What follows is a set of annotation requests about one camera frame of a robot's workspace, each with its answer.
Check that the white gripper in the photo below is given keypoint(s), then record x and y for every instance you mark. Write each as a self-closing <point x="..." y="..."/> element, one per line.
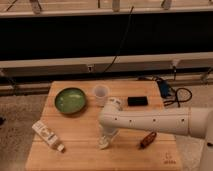
<point x="107" y="133"/>

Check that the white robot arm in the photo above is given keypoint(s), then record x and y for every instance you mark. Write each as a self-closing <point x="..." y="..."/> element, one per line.
<point x="193" y="121"/>

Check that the black rectangular block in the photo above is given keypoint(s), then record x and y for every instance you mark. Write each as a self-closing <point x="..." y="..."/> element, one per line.
<point x="137" y="101"/>

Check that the brown small bottle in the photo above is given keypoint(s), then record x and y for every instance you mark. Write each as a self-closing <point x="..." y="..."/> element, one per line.
<point x="148" y="140"/>

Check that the clear plastic cup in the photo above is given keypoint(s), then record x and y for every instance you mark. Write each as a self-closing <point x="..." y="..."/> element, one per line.
<point x="100" y="93"/>

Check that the green bowl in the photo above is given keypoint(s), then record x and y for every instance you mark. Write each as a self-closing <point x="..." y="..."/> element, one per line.
<point x="70" y="100"/>

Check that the white carton bottle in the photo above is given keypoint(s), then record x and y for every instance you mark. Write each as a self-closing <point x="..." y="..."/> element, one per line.
<point x="48" y="136"/>

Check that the blue power adapter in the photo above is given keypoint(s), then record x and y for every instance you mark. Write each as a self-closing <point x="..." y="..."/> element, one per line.
<point x="164" y="88"/>

